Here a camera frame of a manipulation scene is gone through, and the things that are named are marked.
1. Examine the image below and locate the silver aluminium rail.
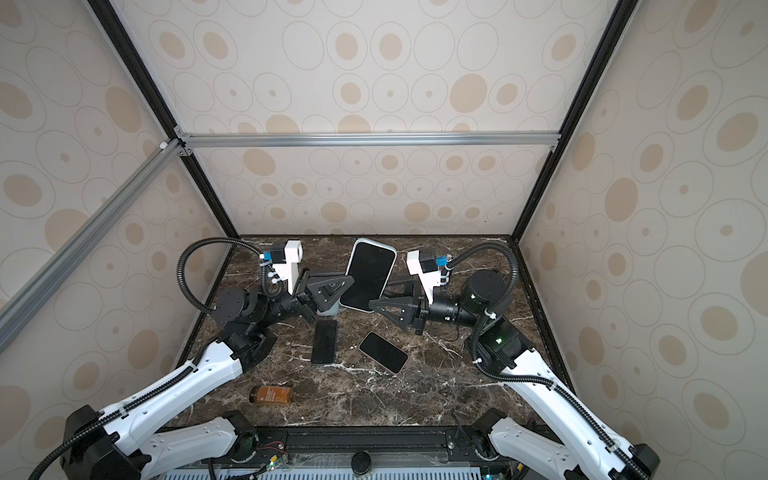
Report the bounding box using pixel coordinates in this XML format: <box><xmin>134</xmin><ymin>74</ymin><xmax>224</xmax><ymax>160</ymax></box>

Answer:
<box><xmin>181</xmin><ymin>131</ymin><xmax>560</xmax><ymax>148</ymax></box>
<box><xmin>1</xmin><ymin>139</ymin><xmax>182</xmax><ymax>350</ymax></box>

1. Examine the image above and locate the black round knob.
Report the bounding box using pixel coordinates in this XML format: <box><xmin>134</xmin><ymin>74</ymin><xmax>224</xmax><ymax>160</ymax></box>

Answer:
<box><xmin>350</xmin><ymin>451</ymin><xmax>372</xmax><ymax>476</ymax></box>

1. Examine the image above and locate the right black corrugated cable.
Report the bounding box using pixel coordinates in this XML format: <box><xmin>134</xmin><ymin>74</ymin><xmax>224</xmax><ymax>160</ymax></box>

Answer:
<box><xmin>446</xmin><ymin>241</ymin><xmax>652</xmax><ymax>480</ymax></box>

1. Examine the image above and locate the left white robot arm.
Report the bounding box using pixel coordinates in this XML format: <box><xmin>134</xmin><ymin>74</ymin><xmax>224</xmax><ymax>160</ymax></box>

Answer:
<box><xmin>54</xmin><ymin>272</ymin><xmax>355</xmax><ymax>479</ymax></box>

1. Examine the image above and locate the black corner frame post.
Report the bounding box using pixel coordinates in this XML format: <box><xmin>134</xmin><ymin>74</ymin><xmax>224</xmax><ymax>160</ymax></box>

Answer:
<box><xmin>87</xmin><ymin>0</ymin><xmax>240</xmax><ymax>238</ymax></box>
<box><xmin>510</xmin><ymin>0</ymin><xmax>639</xmax><ymax>246</ymax></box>

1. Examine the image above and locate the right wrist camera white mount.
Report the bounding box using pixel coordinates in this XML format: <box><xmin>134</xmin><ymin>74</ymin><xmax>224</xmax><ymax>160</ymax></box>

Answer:
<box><xmin>406</xmin><ymin>248</ymin><xmax>451</xmax><ymax>305</ymax></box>

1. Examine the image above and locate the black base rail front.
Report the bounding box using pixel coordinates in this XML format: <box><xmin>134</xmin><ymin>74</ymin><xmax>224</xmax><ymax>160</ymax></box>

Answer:
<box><xmin>143</xmin><ymin>424</ymin><xmax>541</xmax><ymax>475</ymax></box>

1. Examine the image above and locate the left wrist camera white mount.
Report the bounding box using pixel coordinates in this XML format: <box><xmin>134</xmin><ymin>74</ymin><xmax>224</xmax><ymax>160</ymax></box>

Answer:
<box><xmin>260</xmin><ymin>240</ymin><xmax>303</xmax><ymax>295</ymax></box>

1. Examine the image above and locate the silver aluminium rail back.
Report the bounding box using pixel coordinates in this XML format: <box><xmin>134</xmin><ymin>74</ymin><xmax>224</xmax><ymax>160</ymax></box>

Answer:
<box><xmin>181</xmin><ymin>131</ymin><xmax>560</xmax><ymax>148</ymax></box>

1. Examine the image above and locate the black corner frame post right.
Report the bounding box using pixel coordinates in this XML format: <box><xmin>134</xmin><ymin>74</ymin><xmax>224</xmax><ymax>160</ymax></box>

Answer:
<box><xmin>510</xmin><ymin>0</ymin><xmax>639</xmax><ymax>246</ymax></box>

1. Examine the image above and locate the silver aluminium rail left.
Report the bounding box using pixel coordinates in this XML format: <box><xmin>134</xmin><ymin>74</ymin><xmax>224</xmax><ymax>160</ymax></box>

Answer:
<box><xmin>1</xmin><ymin>139</ymin><xmax>182</xmax><ymax>350</ymax></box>

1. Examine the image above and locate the light blue phone case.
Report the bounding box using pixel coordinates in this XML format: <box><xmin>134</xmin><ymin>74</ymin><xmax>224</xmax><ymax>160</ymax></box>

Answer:
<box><xmin>316</xmin><ymin>302</ymin><xmax>340</xmax><ymax>317</ymax></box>

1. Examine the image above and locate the left black corrugated cable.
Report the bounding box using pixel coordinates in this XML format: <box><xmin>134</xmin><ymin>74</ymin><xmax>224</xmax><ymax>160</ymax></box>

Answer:
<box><xmin>176</xmin><ymin>237</ymin><xmax>268</xmax><ymax>314</ymax></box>

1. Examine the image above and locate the black corrugated cable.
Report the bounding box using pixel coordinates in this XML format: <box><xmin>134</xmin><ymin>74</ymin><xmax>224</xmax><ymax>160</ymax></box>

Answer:
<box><xmin>446</xmin><ymin>241</ymin><xmax>652</xmax><ymax>480</ymax></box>
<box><xmin>176</xmin><ymin>237</ymin><xmax>268</xmax><ymax>314</ymax></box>

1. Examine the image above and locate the black corner frame post left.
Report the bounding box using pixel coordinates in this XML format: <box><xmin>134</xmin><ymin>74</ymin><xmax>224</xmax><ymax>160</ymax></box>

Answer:
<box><xmin>87</xmin><ymin>0</ymin><xmax>240</xmax><ymax>238</ymax></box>

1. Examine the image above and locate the small orange brown bottle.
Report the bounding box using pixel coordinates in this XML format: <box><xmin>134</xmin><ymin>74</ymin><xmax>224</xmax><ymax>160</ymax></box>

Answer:
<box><xmin>249</xmin><ymin>385</ymin><xmax>292</xmax><ymax>405</ymax></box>

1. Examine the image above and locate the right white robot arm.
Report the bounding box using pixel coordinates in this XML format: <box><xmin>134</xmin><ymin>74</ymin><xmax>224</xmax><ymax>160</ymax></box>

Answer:
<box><xmin>370</xmin><ymin>270</ymin><xmax>660</xmax><ymax>479</ymax></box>

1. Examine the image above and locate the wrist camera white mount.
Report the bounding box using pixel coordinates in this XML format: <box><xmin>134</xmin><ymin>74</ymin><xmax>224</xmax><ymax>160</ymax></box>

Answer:
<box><xmin>406</xmin><ymin>248</ymin><xmax>451</xmax><ymax>305</ymax></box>
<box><xmin>260</xmin><ymin>240</ymin><xmax>303</xmax><ymax>295</ymax></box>

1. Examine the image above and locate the black smartphone from case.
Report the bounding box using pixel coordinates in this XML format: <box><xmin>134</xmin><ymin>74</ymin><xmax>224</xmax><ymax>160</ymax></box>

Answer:
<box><xmin>311</xmin><ymin>320</ymin><xmax>338</xmax><ymax>365</ymax></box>

